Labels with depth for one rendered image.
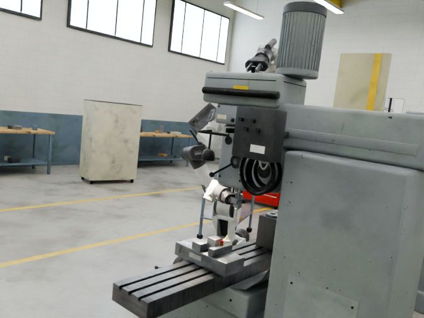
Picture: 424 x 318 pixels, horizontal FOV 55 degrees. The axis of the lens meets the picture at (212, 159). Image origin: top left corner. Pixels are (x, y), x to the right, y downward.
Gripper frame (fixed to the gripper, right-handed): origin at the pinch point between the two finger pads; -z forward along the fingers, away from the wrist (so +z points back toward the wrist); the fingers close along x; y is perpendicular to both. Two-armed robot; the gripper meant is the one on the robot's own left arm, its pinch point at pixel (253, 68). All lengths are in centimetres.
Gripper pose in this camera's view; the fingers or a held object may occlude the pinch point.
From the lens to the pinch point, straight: 213.2
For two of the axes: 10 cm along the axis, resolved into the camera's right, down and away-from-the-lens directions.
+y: -1.3, -8.2, -5.5
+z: 4.5, -5.5, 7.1
